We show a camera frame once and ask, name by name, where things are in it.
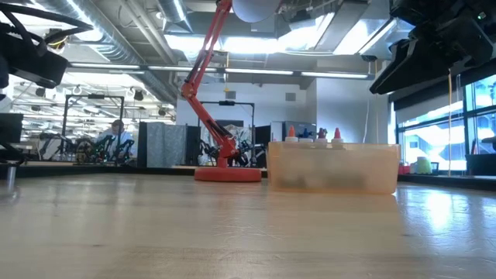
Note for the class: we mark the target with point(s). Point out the grey partition panel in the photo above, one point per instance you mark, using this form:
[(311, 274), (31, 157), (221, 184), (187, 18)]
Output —
[(162, 143)]

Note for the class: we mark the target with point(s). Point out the large red food coloring bottle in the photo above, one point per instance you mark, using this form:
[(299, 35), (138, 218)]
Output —
[(337, 135)]

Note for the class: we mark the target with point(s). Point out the person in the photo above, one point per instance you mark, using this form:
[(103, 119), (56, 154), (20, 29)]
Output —
[(118, 135)]

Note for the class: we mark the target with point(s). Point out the black monitor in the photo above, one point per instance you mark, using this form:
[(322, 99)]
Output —
[(11, 128)]

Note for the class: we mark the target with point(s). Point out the green plastic container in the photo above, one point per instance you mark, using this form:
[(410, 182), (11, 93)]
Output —
[(423, 166)]

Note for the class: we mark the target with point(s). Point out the silver ventilation duct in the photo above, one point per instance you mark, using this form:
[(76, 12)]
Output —
[(116, 42)]

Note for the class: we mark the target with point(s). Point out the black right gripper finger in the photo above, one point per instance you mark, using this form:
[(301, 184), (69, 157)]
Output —
[(418, 58)]

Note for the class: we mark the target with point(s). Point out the orange translucent plastic bin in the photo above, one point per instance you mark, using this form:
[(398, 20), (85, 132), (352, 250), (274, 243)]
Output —
[(333, 170)]

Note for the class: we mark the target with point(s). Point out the large blue food coloring bottle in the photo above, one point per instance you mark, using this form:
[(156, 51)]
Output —
[(306, 135)]

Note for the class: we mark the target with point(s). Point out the red desk lamp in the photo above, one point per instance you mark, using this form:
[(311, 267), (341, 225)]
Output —
[(228, 174)]

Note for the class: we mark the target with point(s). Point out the grey metal cabinet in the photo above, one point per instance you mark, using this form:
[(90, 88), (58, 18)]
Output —
[(279, 131)]

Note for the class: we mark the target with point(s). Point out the grey metal post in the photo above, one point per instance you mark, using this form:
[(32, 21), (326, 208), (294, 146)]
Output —
[(11, 174)]

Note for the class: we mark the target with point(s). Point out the red storage box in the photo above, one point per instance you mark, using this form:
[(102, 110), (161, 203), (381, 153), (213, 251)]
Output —
[(405, 169)]

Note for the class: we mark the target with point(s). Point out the black aluminium table frame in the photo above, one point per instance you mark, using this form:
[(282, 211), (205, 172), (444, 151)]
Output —
[(58, 170)]

